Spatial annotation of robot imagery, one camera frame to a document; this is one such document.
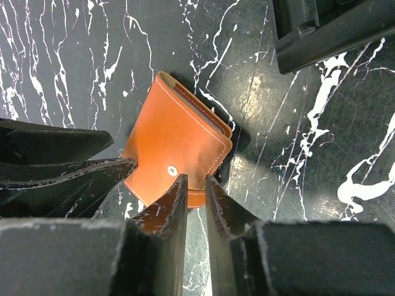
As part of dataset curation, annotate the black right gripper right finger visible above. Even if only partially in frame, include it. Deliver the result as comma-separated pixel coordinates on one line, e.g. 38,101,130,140
206,175,275,295

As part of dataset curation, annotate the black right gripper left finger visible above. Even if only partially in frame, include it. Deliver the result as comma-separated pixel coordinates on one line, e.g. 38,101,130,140
109,175,188,295

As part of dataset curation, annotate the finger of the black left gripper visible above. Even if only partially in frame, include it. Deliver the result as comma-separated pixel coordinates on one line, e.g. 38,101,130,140
1,118,114,165
1,158,137,218

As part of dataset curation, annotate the brown leather card holder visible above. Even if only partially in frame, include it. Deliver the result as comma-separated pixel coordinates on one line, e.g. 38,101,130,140
122,72,232,208

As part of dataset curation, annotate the black plastic card box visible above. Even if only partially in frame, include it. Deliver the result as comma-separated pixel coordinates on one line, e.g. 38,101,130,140
267,1,394,74

